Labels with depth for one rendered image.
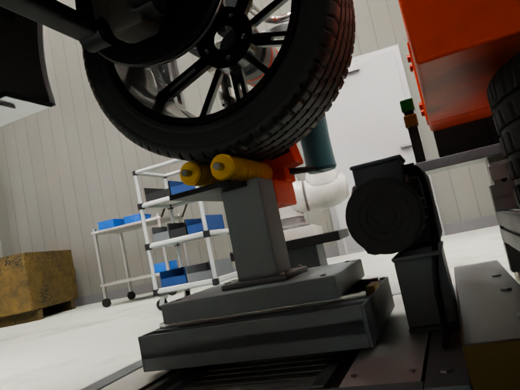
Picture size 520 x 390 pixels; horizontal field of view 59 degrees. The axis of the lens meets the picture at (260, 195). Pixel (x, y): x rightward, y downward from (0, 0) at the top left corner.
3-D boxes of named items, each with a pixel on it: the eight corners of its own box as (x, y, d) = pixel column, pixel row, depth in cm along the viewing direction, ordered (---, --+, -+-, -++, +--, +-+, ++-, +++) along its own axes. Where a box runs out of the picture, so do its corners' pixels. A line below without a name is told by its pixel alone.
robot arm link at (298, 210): (275, 223, 238) (268, 181, 241) (310, 216, 235) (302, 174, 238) (270, 221, 222) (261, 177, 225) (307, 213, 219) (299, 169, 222)
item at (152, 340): (144, 377, 100) (136, 331, 101) (220, 333, 133) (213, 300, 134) (374, 353, 82) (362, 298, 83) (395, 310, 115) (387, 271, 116)
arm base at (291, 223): (266, 236, 237) (264, 225, 238) (309, 227, 236) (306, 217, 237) (263, 234, 219) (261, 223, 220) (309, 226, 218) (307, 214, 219)
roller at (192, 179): (175, 187, 110) (171, 163, 110) (229, 191, 137) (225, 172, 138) (196, 182, 108) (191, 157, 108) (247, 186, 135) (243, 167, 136)
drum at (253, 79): (220, 80, 130) (210, 33, 131) (251, 97, 150) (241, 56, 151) (266, 63, 125) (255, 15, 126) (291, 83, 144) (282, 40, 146)
